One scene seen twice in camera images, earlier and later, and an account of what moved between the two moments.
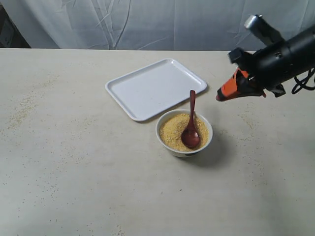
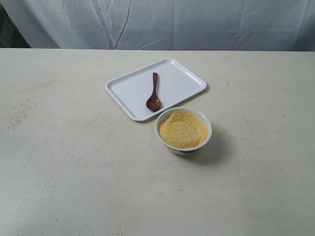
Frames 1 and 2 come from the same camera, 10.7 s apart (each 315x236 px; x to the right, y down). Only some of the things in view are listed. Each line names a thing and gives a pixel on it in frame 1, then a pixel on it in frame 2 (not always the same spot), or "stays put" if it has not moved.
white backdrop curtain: x=157 y=24 stays put
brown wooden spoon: x=190 y=135 to x=153 y=103
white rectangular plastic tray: x=150 y=90 stays put
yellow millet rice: x=171 y=128 stays put
